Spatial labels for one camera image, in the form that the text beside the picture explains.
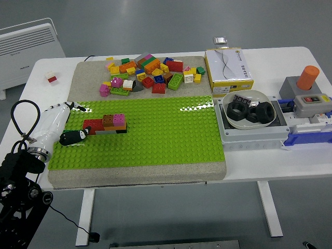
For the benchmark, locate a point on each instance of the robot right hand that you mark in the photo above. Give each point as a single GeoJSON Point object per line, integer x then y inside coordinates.
{"type": "Point", "coordinates": [309, 246]}

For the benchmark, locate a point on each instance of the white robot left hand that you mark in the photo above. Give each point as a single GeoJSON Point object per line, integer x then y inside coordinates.
{"type": "Point", "coordinates": [49, 124]}

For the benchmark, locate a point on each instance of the brown toy brick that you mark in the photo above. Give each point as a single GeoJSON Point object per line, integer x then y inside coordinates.
{"type": "Point", "coordinates": [108, 120]}

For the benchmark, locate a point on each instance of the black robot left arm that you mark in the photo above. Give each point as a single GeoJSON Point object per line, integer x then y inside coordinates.
{"type": "Point", "coordinates": [15, 197]}

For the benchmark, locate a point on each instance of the green baseplate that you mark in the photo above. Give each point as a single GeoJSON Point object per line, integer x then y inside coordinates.
{"type": "Point", "coordinates": [155, 140]}

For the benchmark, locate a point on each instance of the long red assembly brick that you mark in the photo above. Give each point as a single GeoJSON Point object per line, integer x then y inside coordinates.
{"type": "Point", "coordinates": [96, 124]}

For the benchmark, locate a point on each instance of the white and red brick stack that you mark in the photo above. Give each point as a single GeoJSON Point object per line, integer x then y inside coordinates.
{"type": "Point", "coordinates": [51, 77]}

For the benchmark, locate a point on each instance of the grey-brown mat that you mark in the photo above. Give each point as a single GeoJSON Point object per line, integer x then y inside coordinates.
{"type": "Point", "coordinates": [83, 85]}

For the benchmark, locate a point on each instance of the white table leg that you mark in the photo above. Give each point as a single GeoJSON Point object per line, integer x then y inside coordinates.
{"type": "Point", "coordinates": [84, 218]}
{"type": "Point", "coordinates": [269, 210]}

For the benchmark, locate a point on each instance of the flat grey assembly brick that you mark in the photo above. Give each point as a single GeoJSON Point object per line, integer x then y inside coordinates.
{"type": "Point", "coordinates": [105, 132]}

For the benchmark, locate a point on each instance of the orange assembly brick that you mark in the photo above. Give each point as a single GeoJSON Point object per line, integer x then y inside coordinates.
{"type": "Point", "coordinates": [111, 128]}

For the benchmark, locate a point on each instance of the pink square brick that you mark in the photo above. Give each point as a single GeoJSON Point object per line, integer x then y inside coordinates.
{"type": "Point", "coordinates": [104, 90]}

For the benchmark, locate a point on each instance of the white panel heater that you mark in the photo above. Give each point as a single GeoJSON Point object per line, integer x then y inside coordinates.
{"type": "Point", "coordinates": [23, 59]}

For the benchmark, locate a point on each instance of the pink assembly brick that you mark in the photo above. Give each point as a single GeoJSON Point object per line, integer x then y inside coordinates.
{"type": "Point", "coordinates": [119, 119]}

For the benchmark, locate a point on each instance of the black assembly brick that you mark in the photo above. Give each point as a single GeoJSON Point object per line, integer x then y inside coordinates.
{"type": "Point", "coordinates": [122, 131]}

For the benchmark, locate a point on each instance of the lime long brick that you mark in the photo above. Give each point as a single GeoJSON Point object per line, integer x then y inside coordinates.
{"type": "Point", "coordinates": [175, 81]}
{"type": "Point", "coordinates": [119, 91]}

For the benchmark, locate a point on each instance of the magenta square brick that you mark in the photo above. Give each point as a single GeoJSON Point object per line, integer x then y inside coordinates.
{"type": "Point", "coordinates": [116, 82]}

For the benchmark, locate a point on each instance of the pale pink brick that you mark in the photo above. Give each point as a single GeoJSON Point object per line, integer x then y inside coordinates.
{"type": "Point", "coordinates": [109, 65]}

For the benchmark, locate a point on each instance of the yellow square brick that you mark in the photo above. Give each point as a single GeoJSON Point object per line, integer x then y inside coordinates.
{"type": "Point", "coordinates": [114, 70]}
{"type": "Point", "coordinates": [131, 71]}
{"type": "Point", "coordinates": [141, 77]}
{"type": "Point", "coordinates": [164, 68]}

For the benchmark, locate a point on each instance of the flat lime brick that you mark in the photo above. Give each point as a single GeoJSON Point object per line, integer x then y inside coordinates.
{"type": "Point", "coordinates": [122, 76]}

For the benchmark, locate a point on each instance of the grey sloped brick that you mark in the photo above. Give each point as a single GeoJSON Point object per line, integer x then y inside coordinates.
{"type": "Point", "coordinates": [138, 87]}

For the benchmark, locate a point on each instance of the long orange brick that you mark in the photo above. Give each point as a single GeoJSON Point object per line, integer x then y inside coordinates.
{"type": "Point", "coordinates": [127, 67]}

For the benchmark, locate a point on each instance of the small green brick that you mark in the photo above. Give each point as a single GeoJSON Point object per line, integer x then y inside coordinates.
{"type": "Point", "coordinates": [125, 61]}

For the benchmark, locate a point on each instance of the red square brick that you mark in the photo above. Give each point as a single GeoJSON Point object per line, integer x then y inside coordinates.
{"type": "Point", "coordinates": [147, 82]}

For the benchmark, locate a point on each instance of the tall brown brick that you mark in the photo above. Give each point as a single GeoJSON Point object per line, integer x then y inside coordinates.
{"type": "Point", "coordinates": [140, 62]}

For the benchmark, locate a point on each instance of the large grey brick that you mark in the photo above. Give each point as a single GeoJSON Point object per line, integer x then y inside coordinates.
{"type": "Point", "coordinates": [140, 57]}

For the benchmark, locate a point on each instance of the red sloped brick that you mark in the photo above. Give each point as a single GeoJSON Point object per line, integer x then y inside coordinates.
{"type": "Point", "coordinates": [158, 88]}

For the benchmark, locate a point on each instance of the green long brick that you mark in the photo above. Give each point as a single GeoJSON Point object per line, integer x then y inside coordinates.
{"type": "Point", "coordinates": [148, 62]}

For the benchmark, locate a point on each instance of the large orange brick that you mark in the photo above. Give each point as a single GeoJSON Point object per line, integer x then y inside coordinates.
{"type": "Point", "coordinates": [152, 67]}

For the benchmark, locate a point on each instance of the blue square brick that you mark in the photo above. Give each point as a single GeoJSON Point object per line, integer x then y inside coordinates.
{"type": "Point", "coordinates": [158, 79]}

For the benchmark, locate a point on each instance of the small pink brick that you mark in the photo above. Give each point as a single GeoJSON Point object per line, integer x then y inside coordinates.
{"type": "Point", "coordinates": [149, 56]}

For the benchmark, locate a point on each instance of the grey junction box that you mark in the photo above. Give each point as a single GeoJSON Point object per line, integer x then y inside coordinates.
{"type": "Point", "coordinates": [249, 137]}

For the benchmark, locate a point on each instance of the brown square brick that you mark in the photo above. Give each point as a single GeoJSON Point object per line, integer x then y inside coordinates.
{"type": "Point", "coordinates": [168, 77]}

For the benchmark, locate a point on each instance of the large red brick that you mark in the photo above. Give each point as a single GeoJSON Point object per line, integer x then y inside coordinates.
{"type": "Point", "coordinates": [174, 66]}

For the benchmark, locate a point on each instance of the large black nut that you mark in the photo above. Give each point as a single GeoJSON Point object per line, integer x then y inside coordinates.
{"type": "Point", "coordinates": [260, 115]}
{"type": "Point", "coordinates": [232, 111]}

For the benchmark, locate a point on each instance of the small black nut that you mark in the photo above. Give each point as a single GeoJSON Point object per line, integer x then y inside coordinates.
{"type": "Point", "coordinates": [250, 116]}

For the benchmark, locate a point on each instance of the white square brick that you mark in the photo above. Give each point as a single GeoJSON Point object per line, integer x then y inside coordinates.
{"type": "Point", "coordinates": [188, 79]}

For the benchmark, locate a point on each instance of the pink sloped brick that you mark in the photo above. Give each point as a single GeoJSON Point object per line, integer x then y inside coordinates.
{"type": "Point", "coordinates": [186, 69]}

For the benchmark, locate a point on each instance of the yellow long brick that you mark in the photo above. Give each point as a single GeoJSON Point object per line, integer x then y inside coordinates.
{"type": "Point", "coordinates": [192, 70]}

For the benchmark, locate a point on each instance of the white bowl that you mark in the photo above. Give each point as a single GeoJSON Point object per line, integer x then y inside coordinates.
{"type": "Point", "coordinates": [259, 96]}

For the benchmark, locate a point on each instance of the grey block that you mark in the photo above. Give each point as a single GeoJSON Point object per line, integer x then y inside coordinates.
{"type": "Point", "coordinates": [289, 86]}

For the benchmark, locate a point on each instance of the dark green square brick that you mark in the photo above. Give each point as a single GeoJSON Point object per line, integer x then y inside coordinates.
{"type": "Point", "coordinates": [200, 70]}

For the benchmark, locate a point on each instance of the purple circuit board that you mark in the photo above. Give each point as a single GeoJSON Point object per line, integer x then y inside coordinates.
{"type": "Point", "coordinates": [241, 99]}

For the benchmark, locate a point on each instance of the orange cylinder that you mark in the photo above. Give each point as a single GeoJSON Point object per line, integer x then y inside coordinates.
{"type": "Point", "coordinates": [307, 77]}

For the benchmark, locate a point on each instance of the yellow and white cardboard box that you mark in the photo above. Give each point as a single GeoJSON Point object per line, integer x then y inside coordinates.
{"type": "Point", "coordinates": [228, 67]}

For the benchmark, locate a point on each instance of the small silver packet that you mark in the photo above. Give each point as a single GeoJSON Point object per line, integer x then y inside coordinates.
{"type": "Point", "coordinates": [220, 40]}

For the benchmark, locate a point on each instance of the blue and white rail device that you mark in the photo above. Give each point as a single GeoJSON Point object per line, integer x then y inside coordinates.
{"type": "Point", "coordinates": [306, 135]}

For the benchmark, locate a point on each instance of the grey push-button switch box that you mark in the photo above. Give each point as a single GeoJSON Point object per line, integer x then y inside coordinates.
{"type": "Point", "coordinates": [308, 107]}

